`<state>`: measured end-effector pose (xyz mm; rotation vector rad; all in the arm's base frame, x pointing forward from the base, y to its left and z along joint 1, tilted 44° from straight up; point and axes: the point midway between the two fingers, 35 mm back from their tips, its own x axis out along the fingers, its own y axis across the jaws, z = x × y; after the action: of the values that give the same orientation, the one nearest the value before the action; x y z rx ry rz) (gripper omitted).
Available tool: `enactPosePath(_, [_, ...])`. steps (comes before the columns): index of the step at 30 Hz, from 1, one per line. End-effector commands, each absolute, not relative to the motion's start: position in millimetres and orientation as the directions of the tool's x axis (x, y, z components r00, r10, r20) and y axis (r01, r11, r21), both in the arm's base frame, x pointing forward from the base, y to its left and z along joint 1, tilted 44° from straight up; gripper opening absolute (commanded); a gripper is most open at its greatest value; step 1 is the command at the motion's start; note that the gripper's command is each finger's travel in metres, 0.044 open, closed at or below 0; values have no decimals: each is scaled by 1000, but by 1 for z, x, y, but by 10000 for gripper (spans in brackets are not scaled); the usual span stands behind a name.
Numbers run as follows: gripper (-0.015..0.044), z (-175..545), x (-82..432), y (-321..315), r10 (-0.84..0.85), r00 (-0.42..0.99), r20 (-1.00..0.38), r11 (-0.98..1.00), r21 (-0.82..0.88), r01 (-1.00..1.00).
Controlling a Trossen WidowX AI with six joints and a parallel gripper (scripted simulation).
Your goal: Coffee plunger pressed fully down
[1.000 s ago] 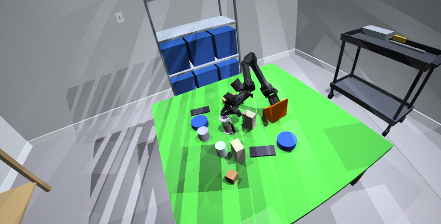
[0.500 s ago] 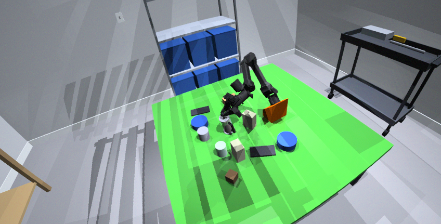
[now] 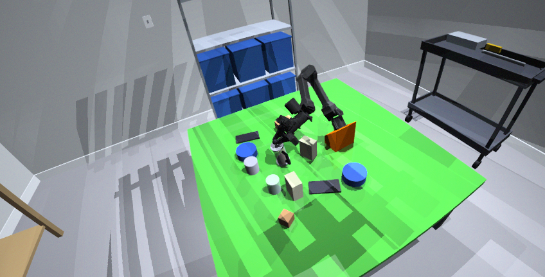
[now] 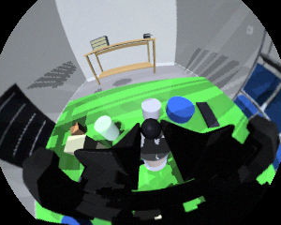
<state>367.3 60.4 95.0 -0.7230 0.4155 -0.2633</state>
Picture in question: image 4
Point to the small tan cube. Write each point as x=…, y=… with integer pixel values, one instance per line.
x=77, y=129

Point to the glass french press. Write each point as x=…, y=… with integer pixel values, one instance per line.
x=153, y=148

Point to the grey cylinder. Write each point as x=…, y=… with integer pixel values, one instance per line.
x=151, y=108

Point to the blue cylinder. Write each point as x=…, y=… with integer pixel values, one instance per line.
x=75, y=221
x=180, y=109

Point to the translucent white cylinder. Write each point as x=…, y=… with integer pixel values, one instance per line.
x=105, y=126

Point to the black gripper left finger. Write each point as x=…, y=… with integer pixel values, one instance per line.
x=124, y=156

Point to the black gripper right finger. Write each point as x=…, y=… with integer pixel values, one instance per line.
x=189, y=147

